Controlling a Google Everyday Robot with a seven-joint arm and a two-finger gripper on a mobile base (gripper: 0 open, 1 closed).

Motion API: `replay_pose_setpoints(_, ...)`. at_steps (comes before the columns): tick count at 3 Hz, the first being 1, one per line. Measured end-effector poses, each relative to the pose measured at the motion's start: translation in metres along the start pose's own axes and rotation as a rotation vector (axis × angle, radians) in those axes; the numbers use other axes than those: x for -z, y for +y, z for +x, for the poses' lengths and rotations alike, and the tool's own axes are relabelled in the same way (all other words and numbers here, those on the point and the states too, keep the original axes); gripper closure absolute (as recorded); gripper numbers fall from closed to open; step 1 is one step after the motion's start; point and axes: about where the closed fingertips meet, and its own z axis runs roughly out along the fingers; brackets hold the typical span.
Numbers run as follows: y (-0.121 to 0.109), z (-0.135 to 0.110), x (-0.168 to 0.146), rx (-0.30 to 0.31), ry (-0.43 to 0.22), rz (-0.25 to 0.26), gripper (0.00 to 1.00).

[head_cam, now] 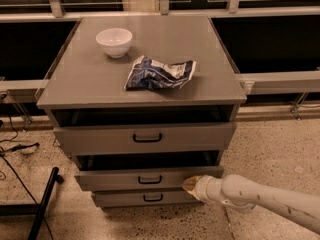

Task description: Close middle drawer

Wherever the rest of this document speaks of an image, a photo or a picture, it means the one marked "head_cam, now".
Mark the yellow foam covered gripper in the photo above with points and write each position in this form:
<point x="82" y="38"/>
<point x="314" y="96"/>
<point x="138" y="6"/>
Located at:
<point x="202" y="187"/>

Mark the grey drawer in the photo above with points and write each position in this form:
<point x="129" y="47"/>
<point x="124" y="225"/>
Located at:
<point x="111" y="199"/>
<point x="143" y="171"/>
<point x="144" y="138"/>

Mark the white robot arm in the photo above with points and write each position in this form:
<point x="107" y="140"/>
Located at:
<point x="243" y="195"/>

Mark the grey bottom drawer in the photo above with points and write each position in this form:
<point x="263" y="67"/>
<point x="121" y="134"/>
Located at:
<point x="111" y="199"/>

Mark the grey drawer cabinet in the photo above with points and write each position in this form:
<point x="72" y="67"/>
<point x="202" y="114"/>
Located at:
<point x="87" y="86"/>

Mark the grey top drawer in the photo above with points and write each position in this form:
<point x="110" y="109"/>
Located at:
<point x="144" y="138"/>

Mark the crumpled blue white chip bag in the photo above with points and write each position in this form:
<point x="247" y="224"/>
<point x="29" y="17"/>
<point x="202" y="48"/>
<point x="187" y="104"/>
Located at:
<point x="150" y="74"/>

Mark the metal window railing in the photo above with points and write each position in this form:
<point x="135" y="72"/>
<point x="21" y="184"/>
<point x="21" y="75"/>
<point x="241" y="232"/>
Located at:
<point x="255" y="83"/>

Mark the black metal stand leg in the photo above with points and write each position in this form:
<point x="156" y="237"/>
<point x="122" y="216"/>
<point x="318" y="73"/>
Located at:
<point x="36" y="209"/>

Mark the white ceramic bowl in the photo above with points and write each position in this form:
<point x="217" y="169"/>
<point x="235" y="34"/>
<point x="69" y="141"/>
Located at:
<point x="115" y="42"/>

